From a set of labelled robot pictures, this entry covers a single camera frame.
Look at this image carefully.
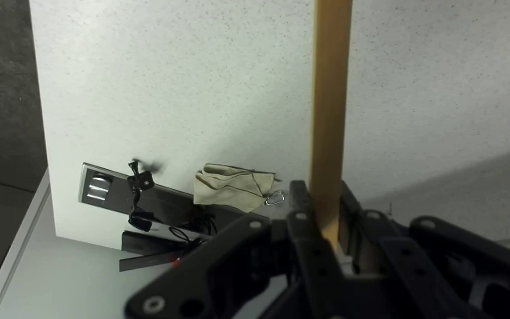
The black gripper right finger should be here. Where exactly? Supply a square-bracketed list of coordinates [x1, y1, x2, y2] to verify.
[339, 185, 510, 319]

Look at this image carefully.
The beige cloth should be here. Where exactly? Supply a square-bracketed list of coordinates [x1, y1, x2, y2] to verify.
[192, 164, 279, 213]

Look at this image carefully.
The wooden cooking stick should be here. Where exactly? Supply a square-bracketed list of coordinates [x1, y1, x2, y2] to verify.
[309, 0, 352, 245]

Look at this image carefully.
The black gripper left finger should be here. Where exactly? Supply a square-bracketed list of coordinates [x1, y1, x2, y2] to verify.
[123, 181, 348, 319]

